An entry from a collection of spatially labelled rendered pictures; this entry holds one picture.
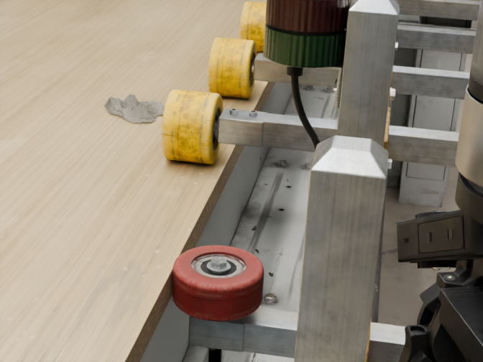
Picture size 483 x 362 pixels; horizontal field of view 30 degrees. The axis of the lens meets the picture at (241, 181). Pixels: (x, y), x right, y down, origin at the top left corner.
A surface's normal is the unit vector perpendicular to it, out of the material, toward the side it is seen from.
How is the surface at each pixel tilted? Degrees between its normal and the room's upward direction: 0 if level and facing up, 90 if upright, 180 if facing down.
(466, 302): 0
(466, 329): 90
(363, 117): 90
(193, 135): 81
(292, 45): 90
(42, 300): 0
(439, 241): 88
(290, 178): 0
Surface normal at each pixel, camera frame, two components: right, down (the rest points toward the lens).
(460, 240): -0.98, 0.00
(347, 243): -0.17, 0.38
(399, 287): 0.04, -0.92
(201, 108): -0.07, -0.43
